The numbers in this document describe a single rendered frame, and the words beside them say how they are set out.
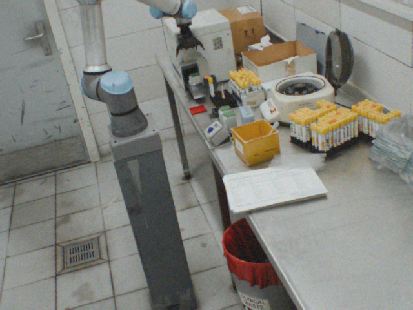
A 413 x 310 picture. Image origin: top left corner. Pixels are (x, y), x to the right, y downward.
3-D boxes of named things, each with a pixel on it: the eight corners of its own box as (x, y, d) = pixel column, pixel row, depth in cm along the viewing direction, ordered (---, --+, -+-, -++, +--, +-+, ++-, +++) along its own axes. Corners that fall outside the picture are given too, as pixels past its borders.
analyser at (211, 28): (173, 74, 289) (162, 19, 274) (222, 62, 292) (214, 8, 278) (186, 93, 262) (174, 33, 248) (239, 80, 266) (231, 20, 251)
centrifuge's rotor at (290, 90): (279, 96, 227) (277, 81, 224) (314, 90, 227) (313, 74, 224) (286, 111, 214) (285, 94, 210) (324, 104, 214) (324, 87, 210)
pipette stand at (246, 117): (239, 130, 218) (235, 107, 214) (255, 126, 218) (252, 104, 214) (242, 141, 210) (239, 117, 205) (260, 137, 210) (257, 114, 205)
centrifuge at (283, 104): (258, 108, 234) (255, 81, 228) (324, 95, 234) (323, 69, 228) (268, 132, 213) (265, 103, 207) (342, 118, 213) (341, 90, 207)
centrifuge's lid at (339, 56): (324, 22, 217) (344, 21, 218) (321, 80, 229) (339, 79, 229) (341, 37, 198) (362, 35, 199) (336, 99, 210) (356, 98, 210)
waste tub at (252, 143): (233, 152, 203) (230, 128, 198) (266, 142, 206) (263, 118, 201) (248, 167, 191) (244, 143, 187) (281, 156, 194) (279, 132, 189)
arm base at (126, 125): (110, 140, 213) (102, 118, 207) (113, 123, 225) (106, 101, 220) (147, 132, 212) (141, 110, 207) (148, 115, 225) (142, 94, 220)
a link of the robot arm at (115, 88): (120, 115, 206) (110, 84, 199) (100, 109, 215) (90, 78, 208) (144, 102, 213) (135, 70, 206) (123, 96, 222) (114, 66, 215)
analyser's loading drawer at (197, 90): (184, 84, 267) (182, 75, 264) (197, 81, 268) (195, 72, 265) (193, 99, 249) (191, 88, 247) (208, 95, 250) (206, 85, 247)
